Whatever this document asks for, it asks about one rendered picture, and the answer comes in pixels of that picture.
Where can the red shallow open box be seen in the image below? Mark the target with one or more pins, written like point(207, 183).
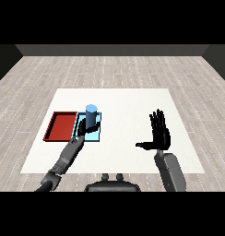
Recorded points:
point(60, 126)

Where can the blue can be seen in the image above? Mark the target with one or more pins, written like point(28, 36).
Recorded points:
point(91, 117)

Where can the light blue shallow open box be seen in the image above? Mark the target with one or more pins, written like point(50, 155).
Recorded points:
point(95, 134)

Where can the dark grey robot body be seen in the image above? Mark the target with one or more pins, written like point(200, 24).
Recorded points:
point(112, 185)

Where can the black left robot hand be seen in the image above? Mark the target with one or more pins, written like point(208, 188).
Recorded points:
point(82, 127)

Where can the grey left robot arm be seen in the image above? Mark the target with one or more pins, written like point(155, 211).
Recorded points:
point(65, 160)

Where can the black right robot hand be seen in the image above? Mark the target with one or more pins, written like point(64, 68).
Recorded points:
point(161, 136)

